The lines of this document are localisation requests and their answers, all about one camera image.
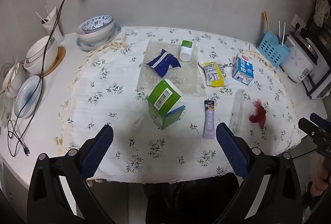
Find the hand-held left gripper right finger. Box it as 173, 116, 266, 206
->
215, 122, 303, 224

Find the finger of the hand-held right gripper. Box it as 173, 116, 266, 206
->
298, 118, 324, 140
310, 112, 331, 134

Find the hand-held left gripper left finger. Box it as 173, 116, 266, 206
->
27, 124, 117, 224

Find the purple sachet stick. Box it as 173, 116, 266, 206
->
202, 100, 218, 140

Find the red mesh net bag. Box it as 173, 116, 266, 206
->
248, 100, 267, 128

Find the black trash bag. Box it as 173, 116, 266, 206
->
143, 173, 240, 224

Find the clear bubble wrap sheet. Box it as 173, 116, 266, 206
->
136, 38, 206, 98

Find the white bottle green label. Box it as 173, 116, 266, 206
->
179, 40, 194, 62

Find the person's right hand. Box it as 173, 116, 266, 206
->
311, 155, 331, 197

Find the black and white appliance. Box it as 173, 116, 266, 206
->
301, 64, 331, 99

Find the clear plastic wrapper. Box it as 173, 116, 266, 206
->
229, 90, 245, 133

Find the white floral tablecloth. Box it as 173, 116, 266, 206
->
53, 26, 303, 184

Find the white rice cooker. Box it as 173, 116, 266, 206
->
281, 28, 326, 83

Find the yellow snack packet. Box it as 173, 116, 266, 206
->
199, 61, 229, 88

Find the green and white carton box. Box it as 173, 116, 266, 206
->
147, 79, 186, 131

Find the blue and white milk carton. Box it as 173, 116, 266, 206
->
232, 54, 255, 86

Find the blue plastic utensil basket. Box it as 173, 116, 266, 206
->
257, 32, 291, 69

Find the dark metal rack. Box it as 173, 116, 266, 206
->
306, 0, 331, 59

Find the blue striped plate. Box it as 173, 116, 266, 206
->
14, 75, 43, 119

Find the white bowl dark rim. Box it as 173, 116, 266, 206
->
24, 43, 59, 75
26, 35, 56, 64

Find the white ceramic cup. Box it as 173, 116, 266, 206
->
2, 61, 26, 98

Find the blue snack wrapper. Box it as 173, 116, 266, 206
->
145, 49, 181, 78

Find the pale hanging cloth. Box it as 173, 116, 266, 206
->
314, 0, 330, 27

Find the blue rimmed plate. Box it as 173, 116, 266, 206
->
76, 23, 122, 51

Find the blue floral bowl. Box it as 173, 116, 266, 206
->
81, 15, 115, 36

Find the white utensil holder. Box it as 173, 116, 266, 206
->
41, 7, 65, 42

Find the black cable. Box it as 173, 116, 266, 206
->
7, 0, 74, 157

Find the wall socket with plug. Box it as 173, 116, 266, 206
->
292, 14, 308, 31

